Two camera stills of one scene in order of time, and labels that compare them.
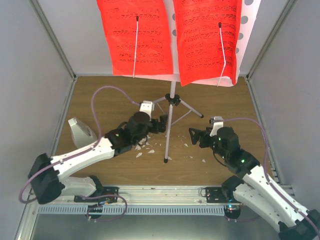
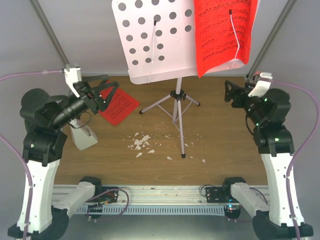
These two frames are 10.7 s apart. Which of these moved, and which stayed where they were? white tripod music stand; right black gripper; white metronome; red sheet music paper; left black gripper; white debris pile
Moved: white tripod music stand; right black gripper; left black gripper; red sheet music paper
Stayed: white debris pile; white metronome
